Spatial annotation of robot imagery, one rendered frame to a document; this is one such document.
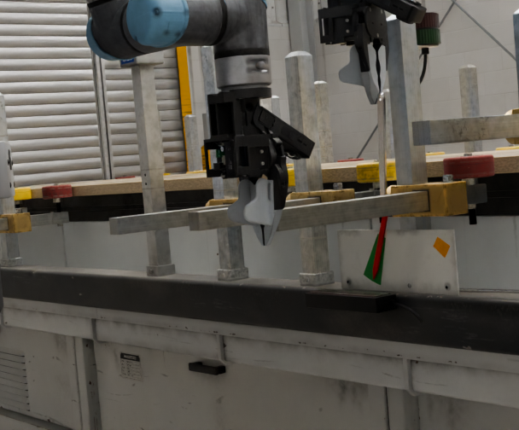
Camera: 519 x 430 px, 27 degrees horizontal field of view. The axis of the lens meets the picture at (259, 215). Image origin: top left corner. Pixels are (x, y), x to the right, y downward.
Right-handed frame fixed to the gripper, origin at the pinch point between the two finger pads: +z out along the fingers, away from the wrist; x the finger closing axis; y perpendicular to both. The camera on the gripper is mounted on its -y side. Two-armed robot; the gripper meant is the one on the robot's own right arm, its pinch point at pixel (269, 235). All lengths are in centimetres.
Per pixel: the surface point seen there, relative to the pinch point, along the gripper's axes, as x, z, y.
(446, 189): 5.0, -3.6, -30.6
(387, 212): 1.5, -1.2, -21.6
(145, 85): -78, -28, -32
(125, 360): -138, 41, -56
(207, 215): -23.5, -2.4, -6.6
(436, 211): 3.0, -0.4, -30.4
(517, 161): 3, -7, -50
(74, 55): -810, -126, -422
